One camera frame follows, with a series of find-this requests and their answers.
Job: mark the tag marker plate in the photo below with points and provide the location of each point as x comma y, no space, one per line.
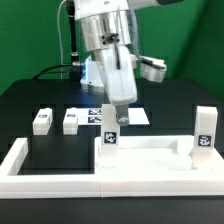
92,116

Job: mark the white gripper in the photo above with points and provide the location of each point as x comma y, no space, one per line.
119,81

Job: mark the white U-shaped fence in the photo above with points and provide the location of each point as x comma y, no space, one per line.
197,182

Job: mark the white desk top tray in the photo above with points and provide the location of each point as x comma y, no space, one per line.
142,155

